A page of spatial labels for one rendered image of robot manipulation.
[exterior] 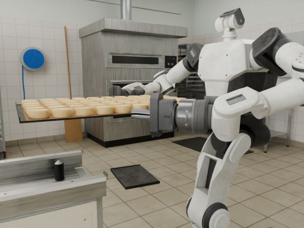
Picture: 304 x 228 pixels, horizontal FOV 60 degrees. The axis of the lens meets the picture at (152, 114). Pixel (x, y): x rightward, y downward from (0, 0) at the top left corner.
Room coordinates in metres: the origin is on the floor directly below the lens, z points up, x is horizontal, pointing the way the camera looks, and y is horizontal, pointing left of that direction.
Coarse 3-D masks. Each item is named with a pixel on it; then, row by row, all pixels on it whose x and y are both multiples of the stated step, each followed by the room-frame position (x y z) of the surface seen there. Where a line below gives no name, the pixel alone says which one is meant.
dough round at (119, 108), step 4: (120, 104) 0.78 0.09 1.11; (124, 104) 0.78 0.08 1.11; (128, 104) 0.78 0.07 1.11; (116, 108) 0.74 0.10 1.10; (120, 108) 0.74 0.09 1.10; (124, 108) 0.74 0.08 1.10; (128, 108) 0.75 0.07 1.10; (116, 112) 0.74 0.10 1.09; (120, 112) 0.74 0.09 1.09; (124, 112) 0.74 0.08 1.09; (128, 112) 0.75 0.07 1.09
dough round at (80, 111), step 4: (76, 108) 0.69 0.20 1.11; (80, 108) 0.69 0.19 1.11; (84, 108) 0.69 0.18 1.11; (88, 108) 0.69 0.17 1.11; (92, 108) 0.71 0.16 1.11; (76, 112) 0.68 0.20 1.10; (80, 112) 0.68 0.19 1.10; (84, 112) 0.68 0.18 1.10; (88, 112) 0.69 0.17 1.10; (92, 112) 0.70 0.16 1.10
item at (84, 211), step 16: (32, 176) 0.89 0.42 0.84; (48, 176) 0.89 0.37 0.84; (64, 176) 0.87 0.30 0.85; (80, 176) 0.89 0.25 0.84; (0, 192) 0.76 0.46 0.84; (64, 208) 0.67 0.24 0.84; (80, 208) 0.69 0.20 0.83; (96, 208) 0.71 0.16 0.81; (0, 224) 0.60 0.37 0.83; (16, 224) 0.62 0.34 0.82; (32, 224) 0.63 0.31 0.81; (48, 224) 0.65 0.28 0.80; (64, 224) 0.67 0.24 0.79; (80, 224) 0.69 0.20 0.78; (96, 224) 0.71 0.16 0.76
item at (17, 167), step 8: (64, 152) 0.98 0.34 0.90; (72, 152) 0.98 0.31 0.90; (80, 152) 0.99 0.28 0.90; (8, 160) 0.89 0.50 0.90; (16, 160) 0.89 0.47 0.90; (24, 160) 0.90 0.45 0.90; (32, 160) 0.91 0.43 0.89; (40, 160) 0.92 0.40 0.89; (48, 160) 0.93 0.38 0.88; (56, 160) 0.95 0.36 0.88; (64, 160) 0.96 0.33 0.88; (72, 160) 0.98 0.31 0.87; (80, 160) 0.99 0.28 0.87; (0, 168) 0.86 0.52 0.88; (8, 168) 0.87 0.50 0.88; (16, 168) 0.88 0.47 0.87; (24, 168) 0.90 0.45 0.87; (32, 168) 0.91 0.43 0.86; (40, 168) 0.92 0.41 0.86; (48, 168) 0.93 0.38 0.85; (64, 168) 0.96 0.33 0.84; (0, 176) 0.86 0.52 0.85; (8, 176) 0.87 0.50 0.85; (16, 176) 0.88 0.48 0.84
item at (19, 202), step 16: (96, 176) 0.74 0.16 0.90; (16, 192) 0.63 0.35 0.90; (32, 192) 0.64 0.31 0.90; (48, 192) 0.66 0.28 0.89; (64, 192) 0.68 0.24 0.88; (80, 192) 0.70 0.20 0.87; (96, 192) 0.72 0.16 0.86; (0, 208) 0.61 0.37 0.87; (16, 208) 0.62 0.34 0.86; (32, 208) 0.64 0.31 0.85; (48, 208) 0.66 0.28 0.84
